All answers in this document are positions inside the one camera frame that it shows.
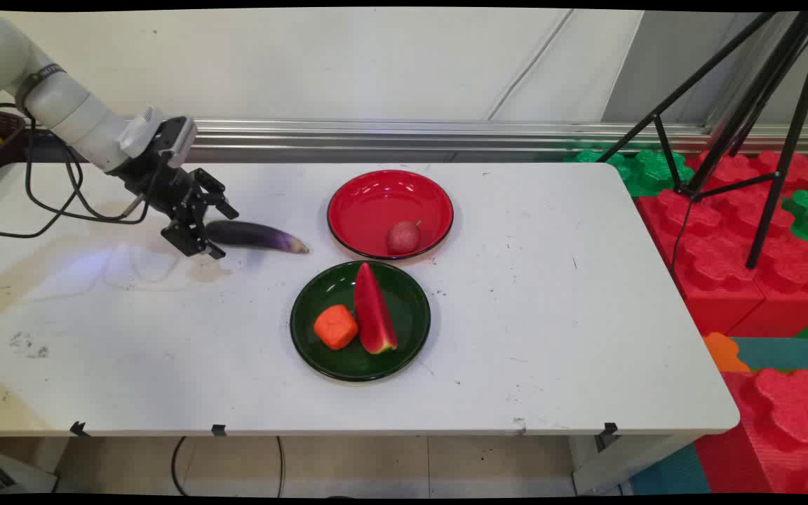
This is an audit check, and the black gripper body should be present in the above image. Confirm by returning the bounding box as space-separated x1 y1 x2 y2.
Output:
112 149 217 229

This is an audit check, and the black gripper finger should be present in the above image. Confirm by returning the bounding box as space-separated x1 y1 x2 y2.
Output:
192 168 241 220
161 217 227 261

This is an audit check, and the orange persimmon fruit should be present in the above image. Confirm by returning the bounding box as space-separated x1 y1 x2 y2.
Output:
313 304 361 351

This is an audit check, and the purple eggplant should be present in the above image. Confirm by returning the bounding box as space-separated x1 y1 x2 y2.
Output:
206 220 311 255

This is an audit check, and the dark green plate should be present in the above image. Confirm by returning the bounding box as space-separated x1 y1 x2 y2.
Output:
289 260 432 383

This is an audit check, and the red plate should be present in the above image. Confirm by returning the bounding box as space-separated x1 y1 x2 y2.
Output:
326 169 455 262

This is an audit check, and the black basket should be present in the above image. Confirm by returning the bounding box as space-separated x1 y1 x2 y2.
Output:
0 107 27 191

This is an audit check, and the red watermelon slice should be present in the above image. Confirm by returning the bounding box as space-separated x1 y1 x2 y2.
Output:
352 262 399 356

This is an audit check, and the white table leg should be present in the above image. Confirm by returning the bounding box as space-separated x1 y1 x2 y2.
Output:
570 433 701 496

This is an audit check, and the large red foam block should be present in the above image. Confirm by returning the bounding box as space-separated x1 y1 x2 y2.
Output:
635 149 808 339

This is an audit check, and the orange foam piece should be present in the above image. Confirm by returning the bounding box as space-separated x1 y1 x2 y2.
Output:
701 332 753 373

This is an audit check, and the teal foam mat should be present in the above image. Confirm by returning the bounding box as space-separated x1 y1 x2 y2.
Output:
729 337 808 372
628 442 712 496

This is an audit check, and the black tripod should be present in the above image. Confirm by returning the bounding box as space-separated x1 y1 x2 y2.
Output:
596 11 808 271

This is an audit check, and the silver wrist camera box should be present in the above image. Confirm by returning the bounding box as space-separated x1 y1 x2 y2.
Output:
119 106 198 170

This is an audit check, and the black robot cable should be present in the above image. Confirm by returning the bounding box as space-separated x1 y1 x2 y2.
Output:
0 104 161 240

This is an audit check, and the aluminium rail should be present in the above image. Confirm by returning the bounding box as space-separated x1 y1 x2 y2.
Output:
115 117 808 156

